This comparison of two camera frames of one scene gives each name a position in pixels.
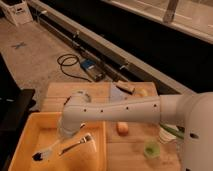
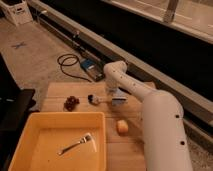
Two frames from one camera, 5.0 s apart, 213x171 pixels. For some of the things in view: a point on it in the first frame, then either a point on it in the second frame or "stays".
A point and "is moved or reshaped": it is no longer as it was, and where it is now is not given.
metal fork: [82, 140] stays
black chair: [16, 103] stays
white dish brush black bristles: [39, 155] is moved or reshaped
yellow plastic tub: [42, 146] stays
